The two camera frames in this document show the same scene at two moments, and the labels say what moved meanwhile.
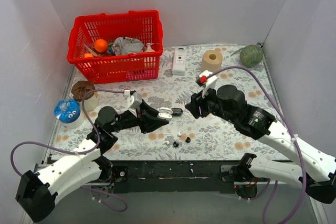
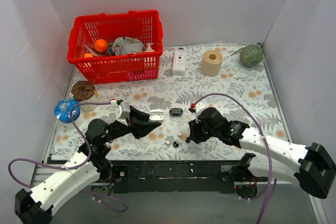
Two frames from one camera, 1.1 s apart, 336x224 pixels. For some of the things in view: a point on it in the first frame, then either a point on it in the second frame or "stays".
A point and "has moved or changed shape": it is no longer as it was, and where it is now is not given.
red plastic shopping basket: [144, 26] stays
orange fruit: [101, 45] stays
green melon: [251, 55] stays
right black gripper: [197, 106] → [196, 132]
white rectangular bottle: [179, 62] stays
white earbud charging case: [165, 113] has moved or changed shape
